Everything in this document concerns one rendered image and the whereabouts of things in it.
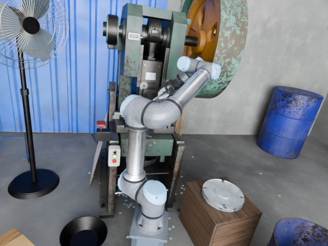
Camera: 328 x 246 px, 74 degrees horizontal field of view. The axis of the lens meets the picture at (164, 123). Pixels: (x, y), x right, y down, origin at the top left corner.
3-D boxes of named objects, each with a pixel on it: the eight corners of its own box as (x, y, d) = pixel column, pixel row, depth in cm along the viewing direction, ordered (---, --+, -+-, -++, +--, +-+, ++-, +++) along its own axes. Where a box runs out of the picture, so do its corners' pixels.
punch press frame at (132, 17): (167, 192, 181) (199, 12, 130) (114, 195, 169) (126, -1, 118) (150, 144, 251) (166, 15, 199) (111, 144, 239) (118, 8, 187)
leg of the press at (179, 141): (179, 211, 184) (200, 111, 150) (166, 213, 181) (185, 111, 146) (156, 153, 265) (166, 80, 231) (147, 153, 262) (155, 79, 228)
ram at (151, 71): (159, 102, 160) (164, 60, 149) (138, 101, 156) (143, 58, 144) (154, 95, 175) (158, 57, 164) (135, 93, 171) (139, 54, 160)
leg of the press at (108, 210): (114, 217, 169) (121, 108, 135) (99, 218, 166) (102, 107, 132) (111, 154, 250) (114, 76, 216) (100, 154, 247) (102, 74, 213)
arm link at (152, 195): (154, 221, 102) (157, 199, 97) (133, 206, 109) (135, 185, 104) (169, 208, 111) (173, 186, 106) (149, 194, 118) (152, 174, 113)
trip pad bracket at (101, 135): (110, 155, 153) (111, 130, 146) (95, 155, 150) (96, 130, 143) (110, 151, 158) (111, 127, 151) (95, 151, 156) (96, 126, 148)
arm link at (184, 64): (196, 57, 107) (205, 61, 116) (177, 53, 113) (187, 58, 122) (192, 73, 109) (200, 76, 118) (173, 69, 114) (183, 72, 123)
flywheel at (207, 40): (194, 51, 215) (211, 111, 178) (174, 48, 209) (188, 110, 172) (230, -30, 157) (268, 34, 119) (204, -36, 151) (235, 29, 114)
